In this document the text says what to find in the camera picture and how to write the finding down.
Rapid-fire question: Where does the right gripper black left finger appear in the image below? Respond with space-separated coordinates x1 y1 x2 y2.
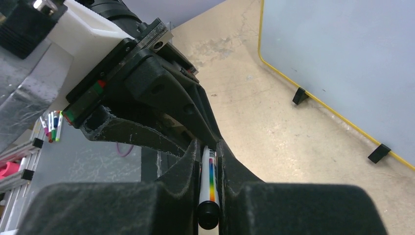
18 140 201 235

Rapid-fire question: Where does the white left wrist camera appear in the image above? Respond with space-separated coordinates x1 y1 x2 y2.
48 0 132 110

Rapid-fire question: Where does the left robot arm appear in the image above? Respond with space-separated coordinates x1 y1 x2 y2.
63 0 221 156

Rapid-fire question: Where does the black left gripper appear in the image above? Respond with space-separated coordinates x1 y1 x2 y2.
63 19 222 157

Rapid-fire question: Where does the black-capped whiteboard marker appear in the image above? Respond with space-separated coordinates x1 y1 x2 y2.
197 146 221 230

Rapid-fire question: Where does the yellow-framed whiteboard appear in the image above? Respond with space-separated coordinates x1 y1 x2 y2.
258 0 415 167

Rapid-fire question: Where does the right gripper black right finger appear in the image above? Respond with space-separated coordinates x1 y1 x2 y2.
216 140 387 235

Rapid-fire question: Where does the coloured marker set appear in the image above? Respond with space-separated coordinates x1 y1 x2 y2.
39 111 64 143

